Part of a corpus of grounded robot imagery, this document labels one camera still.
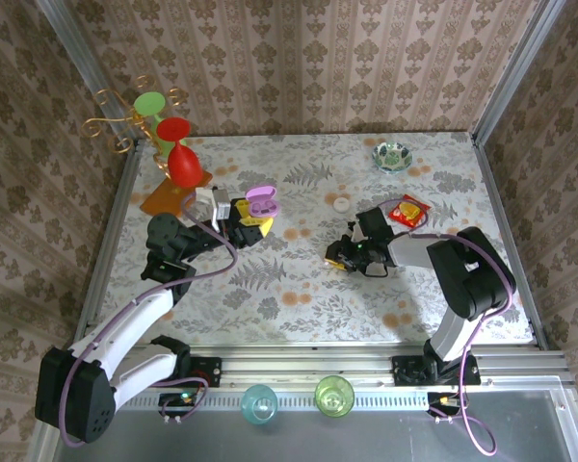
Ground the teal transparent cup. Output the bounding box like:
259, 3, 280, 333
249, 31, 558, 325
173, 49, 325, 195
240, 383, 279, 425

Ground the green plastic wine glass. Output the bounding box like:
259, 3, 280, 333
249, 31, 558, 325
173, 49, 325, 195
133, 91, 190, 158

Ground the red plastic wine glass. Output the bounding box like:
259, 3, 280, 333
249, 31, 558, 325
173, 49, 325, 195
154, 116, 202, 189

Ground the aluminium table edge rail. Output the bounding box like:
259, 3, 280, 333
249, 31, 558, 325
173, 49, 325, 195
74, 139, 144, 338
471, 134, 548, 350

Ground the aluminium frame post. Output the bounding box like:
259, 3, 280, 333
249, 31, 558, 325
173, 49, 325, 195
470, 0, 567, 145
33, 0, 144, 153

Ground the green transparent cup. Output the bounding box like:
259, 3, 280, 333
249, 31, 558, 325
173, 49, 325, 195
314, 373, 356, 419

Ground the perforated metal strip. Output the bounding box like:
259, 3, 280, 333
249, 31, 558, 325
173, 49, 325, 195
113, 392, 433, 411

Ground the small black circuit board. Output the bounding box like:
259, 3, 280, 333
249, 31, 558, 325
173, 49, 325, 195
427, 392, 463, 424
158, 390, 198, 425

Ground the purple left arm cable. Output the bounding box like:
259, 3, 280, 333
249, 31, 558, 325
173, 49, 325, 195
59, 192, 237, 449

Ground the small patterned bowl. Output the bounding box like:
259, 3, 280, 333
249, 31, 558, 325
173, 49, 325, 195
370, 141, 412, 174

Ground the gold wire glass rack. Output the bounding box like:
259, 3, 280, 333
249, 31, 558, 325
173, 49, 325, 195
80, 74, 214, 227

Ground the red snack packet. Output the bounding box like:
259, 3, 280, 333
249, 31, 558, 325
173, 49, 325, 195
387, 193, 433, 227

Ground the pink earbuds charging case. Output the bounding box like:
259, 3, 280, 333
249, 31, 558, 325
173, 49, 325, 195
245, 186, 281, 219

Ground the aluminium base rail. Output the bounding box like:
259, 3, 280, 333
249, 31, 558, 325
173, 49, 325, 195
115, 344, 572, 392

